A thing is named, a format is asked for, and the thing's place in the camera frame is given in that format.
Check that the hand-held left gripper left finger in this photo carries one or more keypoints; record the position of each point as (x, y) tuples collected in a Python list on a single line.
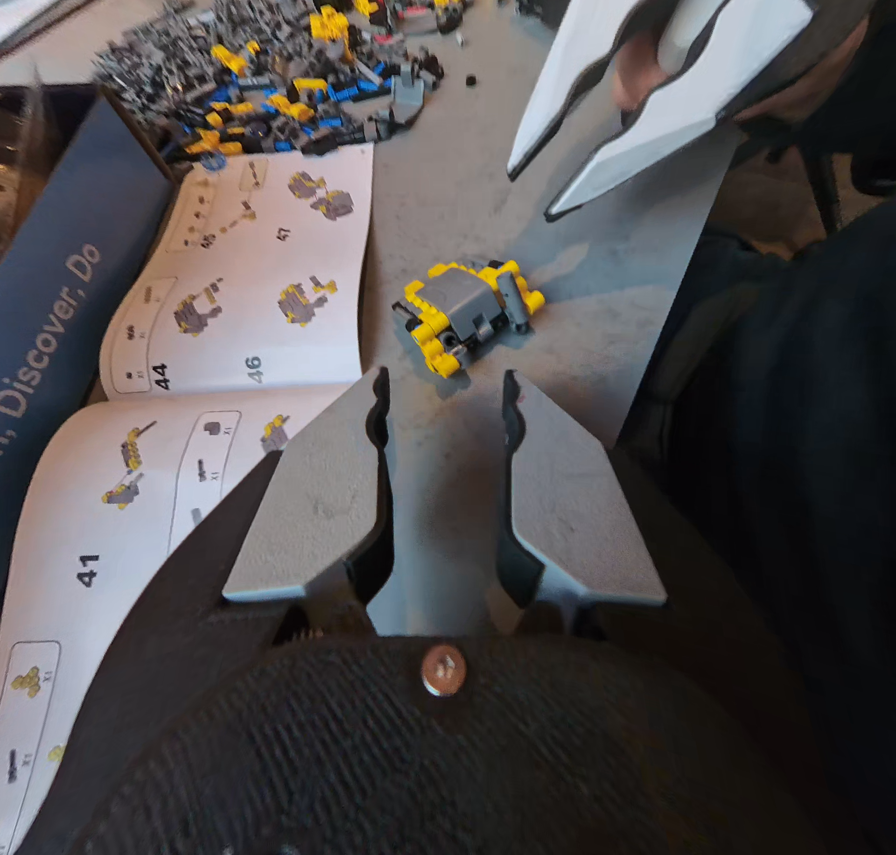
[(315, 505)]

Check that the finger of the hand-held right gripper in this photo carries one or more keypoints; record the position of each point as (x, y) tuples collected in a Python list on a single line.
[(581, 50), (707, 78)]

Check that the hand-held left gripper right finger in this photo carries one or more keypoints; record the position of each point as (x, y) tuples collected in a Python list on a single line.
[(581, 512)]

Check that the yellow grey brick assembly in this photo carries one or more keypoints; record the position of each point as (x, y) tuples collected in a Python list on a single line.
[(462, 309)]

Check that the grey desk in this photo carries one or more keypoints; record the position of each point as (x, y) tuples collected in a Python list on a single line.
[(455, 169)]

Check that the person's right hand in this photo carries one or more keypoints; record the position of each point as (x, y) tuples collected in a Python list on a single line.
[(805, 78)]

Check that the person's dark clothing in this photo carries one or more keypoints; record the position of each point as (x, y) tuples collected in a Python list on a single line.
[(784, 519)]

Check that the open instruction booklet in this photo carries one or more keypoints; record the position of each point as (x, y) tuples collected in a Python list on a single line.
[(231, 295)]

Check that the pile of small building bricks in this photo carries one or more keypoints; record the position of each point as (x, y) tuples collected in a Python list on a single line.
[(252, 78)]

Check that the dark blue cardboard box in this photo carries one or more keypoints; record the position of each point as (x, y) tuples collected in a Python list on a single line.
[(63, 253)]

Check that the clear plastic bag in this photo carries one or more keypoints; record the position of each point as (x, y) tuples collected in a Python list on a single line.
[(35, 148)]

